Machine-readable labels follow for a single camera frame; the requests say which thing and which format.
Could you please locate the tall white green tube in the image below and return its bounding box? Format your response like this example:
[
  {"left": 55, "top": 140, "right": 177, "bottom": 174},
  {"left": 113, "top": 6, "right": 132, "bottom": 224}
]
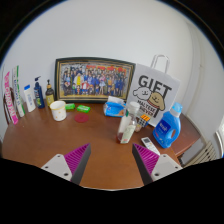
[{"left": 11, "top": 65, "right": 26, "bottom": 118}]

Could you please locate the clear plastic drink bottle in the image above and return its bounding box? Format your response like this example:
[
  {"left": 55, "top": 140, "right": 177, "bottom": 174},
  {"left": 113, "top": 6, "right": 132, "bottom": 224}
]
[{"left": 116, "top": 101, "right": 141, "bottom": 145}]

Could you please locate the dark blue pump bottle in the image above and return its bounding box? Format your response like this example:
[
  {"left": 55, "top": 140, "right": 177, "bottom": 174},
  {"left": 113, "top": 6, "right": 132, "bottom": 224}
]
[{"left": 33, "top": 76, "right": 46, "bottom": 110}]

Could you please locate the brown pump bottle yellow label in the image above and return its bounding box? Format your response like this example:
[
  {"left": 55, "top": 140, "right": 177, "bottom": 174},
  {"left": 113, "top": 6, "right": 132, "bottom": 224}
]
[{"left": 44, "top": 79, "right": 56, "bottom": 108}]

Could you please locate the white radiator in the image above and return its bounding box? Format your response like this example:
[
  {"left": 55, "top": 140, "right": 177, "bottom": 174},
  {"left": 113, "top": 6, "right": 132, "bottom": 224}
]
[{"left": 181, "top": 139, "right": 219, "bottom": 168}]

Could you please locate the blue detergent bottle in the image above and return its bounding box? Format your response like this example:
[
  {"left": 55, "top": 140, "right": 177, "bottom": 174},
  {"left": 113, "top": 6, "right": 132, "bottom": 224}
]
[{"left": 152, "top": 101, "right": 184, "bottom": 149}]

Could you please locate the white remote control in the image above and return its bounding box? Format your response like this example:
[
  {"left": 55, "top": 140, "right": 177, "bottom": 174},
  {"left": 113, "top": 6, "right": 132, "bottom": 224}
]
[{"left": 140, "top": 136, "right": 161, "bottom": 157}]

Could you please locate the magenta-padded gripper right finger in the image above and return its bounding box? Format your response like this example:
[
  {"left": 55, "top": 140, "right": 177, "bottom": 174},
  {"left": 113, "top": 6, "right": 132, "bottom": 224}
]
[{"left": 132, "top": 143, "right": 184, "bottom": 186}]

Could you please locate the blue tissue pack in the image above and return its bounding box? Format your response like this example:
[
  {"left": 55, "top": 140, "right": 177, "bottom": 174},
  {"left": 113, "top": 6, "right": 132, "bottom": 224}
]
[{"left": 102, "top": 95, "right": 128, "bottom": 118}]

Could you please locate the white lotion bottle blue cap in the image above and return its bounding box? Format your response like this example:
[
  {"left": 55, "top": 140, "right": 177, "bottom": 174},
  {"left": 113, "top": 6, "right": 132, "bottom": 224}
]
[{"left": 23, "top": 84, "right": 37, "bottom": 113}]

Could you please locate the white printed paper gift bag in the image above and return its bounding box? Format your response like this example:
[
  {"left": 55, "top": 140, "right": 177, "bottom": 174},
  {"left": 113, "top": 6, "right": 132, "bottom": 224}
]
[{"left": 126, "top": 54, "right": 181, "bottom": 128}]

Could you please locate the framed group picture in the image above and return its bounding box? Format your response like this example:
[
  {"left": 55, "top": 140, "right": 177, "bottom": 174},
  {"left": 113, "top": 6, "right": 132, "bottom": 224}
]
[{"left": 54, "top": 56, "right": 136, "bottom": 104}]

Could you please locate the tall pink printed box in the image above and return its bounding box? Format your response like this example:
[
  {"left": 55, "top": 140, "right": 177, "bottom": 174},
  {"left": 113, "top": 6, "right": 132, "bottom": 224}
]
[{"left": 3, "top": 71, "right": 19, "bottom": 125}]

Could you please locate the white mug with yellow rim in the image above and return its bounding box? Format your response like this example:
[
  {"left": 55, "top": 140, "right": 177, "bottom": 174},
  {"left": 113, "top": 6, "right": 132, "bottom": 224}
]
[{"left": 49, "top": 100, "right": 68, "bottom": 122}]

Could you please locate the flat round red coaster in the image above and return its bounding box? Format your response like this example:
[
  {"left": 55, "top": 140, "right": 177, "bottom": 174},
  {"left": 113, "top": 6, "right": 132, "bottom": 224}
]
[{"left": 73, "top": 112, "right": 90, "bottom": 124}]

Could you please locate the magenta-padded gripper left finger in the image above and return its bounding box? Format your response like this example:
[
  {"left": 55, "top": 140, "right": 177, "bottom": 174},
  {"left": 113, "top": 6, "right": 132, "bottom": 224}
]
[{"left": 40, "top": 143, "right": 92, "bottom": 186}]

